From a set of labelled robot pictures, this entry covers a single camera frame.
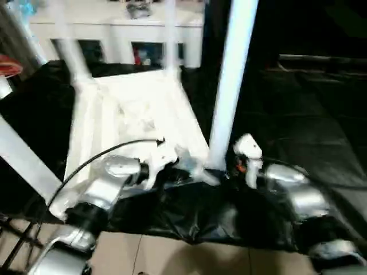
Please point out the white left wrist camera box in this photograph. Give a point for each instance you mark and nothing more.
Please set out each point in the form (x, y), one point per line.
(160, 157)

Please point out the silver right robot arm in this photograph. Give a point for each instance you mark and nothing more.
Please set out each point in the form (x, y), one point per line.
(298, 195)

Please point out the dark object on cabinet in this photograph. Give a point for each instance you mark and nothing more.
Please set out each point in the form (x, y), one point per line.
(139, 7)

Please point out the white sideboard with glass doors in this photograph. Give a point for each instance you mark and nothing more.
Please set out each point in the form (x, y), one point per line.
(114, 34)

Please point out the black folding table frame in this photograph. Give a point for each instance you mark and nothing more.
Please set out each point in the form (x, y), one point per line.
(17, 243)

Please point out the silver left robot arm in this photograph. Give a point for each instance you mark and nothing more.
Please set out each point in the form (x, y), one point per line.
(97, 195)

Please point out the blue lit device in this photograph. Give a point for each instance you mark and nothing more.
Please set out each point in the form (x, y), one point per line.
(24, 7)

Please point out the white plastic table top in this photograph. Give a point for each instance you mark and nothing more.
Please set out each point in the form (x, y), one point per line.
(132, 114)

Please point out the black plastic mat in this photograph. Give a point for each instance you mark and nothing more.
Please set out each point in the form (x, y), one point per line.
(309, 126)

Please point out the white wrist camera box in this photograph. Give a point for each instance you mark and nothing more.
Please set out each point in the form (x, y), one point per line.
(160, 157)
(249, 152)

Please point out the white plastic table leg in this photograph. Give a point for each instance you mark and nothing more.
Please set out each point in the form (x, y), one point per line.
(23, 160)
(170, 40)
(70, 46)
(232, 74)

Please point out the grey curtain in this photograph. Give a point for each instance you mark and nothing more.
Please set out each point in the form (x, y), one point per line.
(17, 34)

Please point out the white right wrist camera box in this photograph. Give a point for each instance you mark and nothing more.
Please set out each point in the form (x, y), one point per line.
(249, 152)

